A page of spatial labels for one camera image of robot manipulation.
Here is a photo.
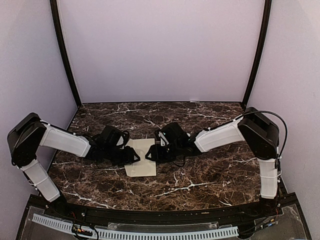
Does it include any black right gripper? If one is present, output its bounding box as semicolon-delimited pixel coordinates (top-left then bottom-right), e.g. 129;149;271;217
145;142;182;163

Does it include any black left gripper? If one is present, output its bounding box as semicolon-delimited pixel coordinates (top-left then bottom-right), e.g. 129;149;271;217
103;145;141;167

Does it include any cream envelope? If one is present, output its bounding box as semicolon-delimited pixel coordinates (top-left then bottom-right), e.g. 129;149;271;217
124;138;157;178

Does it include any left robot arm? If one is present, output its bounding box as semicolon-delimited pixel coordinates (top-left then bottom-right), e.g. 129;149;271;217
7;112;141;218

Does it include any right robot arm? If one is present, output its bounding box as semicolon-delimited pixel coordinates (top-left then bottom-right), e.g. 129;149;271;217
145;107;284;217

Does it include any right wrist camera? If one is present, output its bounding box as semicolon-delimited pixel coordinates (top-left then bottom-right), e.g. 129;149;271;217
154;122;190;147

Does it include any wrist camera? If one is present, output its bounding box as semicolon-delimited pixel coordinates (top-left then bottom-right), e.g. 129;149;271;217
100;125;130;148
154;122;190;147

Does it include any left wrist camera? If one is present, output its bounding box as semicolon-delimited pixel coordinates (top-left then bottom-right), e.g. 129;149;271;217
100;125;130;148

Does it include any black front rail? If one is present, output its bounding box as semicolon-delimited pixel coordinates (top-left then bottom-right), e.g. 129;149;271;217
27;193;298;226

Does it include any white slotted cable duct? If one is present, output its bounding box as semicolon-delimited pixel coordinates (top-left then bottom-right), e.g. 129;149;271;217
32;213;239;240

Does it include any black corner frame post left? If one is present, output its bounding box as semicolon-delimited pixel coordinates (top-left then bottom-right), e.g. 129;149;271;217
49;0;82;108

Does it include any black corner frame post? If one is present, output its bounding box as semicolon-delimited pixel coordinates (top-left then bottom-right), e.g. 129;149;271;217
49;0;82;108
240;0;272;110

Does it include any black corner frame post right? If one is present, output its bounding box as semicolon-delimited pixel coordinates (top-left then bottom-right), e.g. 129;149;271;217
240;0;272;110

